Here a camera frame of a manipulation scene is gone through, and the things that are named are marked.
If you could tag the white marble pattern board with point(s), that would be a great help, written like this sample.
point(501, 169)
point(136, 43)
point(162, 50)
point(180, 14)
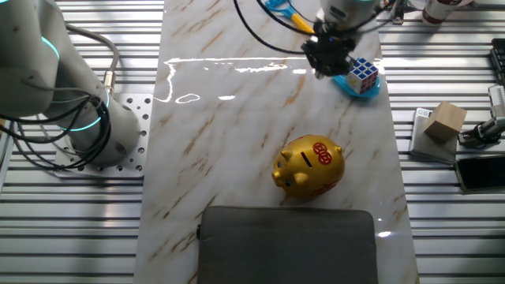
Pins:
point(221, 138)

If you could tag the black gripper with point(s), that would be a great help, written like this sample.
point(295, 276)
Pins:
point(329, 49)

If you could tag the silver metal plate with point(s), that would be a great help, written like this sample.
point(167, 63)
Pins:
point(428, 148)

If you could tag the small silver camera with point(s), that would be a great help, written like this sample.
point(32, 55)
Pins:
point(489, 129)

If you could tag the grey fabric laptop sleeve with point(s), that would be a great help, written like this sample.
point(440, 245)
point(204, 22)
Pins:
point(288, 248)

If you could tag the green white rubik's cube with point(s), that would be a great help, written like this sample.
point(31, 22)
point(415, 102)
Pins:
point(363, 77)

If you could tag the golden piggy bank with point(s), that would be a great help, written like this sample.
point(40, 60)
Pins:
point(309, 167)

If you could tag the red white can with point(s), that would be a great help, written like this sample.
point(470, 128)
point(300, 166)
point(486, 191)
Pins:
point(436, 11)

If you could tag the silver ridged camera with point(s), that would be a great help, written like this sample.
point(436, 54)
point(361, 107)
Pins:
point(498, 100)

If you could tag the black smartphone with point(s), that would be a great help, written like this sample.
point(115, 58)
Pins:
point(481, 173)

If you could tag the black keyboard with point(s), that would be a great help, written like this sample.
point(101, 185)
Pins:
point(499, 59)

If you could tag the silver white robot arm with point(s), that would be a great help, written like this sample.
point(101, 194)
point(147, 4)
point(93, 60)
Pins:
point(39, 71)

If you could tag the light wooden cube block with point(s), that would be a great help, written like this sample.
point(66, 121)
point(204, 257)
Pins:
point(446, 120)

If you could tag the blue yellow toy shovel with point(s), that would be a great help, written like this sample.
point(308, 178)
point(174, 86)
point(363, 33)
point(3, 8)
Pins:
point(357, 91)

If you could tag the small metal stand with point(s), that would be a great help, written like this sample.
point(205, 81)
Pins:
point(398, 12)

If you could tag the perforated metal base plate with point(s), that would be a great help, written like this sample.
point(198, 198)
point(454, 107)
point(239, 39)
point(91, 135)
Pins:
point(142, 134)

